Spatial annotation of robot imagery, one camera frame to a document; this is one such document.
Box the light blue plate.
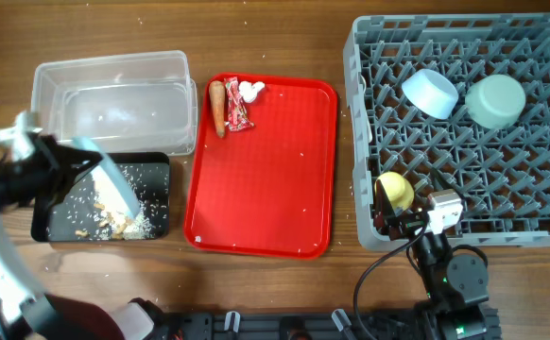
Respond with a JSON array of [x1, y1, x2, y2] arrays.
[[72, 137, 141, 219]]

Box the yellow plastic cup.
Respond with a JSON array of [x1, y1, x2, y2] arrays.
[[377, 172, 414, 212]]

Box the light blue bowl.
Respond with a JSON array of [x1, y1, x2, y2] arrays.
[[402, 69, 459, 120]]

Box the pale green bowl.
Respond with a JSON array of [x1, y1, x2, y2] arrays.
[[465, 75, 526, 129]]

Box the orange carrot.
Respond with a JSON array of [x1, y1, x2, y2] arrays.
[[209, 80, 226, 138]]

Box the red candy wrapper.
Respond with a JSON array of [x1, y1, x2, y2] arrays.
[[225, 76, 254, 132]]

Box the white tissue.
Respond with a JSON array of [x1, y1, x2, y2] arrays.
[[238, 81, 266, 103]]

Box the white plastic spoon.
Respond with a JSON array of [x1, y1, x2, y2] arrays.
[[358, 75, 373, 143]]

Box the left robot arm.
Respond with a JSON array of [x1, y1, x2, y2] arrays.
[[0, 132, 143, 339]]

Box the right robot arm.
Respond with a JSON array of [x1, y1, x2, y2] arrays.
[[374, 180, 489, 339]]

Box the grey dishwasher rack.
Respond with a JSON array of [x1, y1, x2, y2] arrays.
[[343, 13, 550, 251]]

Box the black plastic tray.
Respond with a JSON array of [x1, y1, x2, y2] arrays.
[[30, 152, 170, 243]]

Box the food scraps on plate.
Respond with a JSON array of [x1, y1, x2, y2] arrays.
[[44, 162, 170, 242]]

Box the clear plastic bin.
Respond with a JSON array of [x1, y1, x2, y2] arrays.
[[30, 50, 198, 156]]

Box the red plastic tray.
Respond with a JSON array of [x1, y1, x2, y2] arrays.
[[183, 74, 338, 260]]

